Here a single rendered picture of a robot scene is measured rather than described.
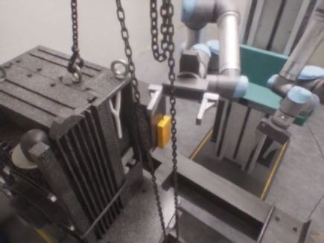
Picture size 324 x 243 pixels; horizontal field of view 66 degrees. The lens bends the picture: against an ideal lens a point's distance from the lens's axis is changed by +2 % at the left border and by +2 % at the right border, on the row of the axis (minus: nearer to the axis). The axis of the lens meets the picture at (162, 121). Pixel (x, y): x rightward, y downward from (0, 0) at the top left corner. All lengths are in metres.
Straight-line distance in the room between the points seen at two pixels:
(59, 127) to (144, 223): 0.77
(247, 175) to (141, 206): 1.15
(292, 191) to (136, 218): 1.74
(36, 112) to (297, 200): 2.34
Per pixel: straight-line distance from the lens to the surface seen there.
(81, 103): 0.85
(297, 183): 2.80
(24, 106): 0.92
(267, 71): 1.59
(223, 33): 1.05
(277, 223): 1.72
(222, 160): 2.31
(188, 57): 0.72
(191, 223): 2.33
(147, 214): 1.36
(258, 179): 2.28
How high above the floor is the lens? 2.13
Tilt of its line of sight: 45 degrees down
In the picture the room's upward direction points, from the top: 1 degrees counter-clockwise
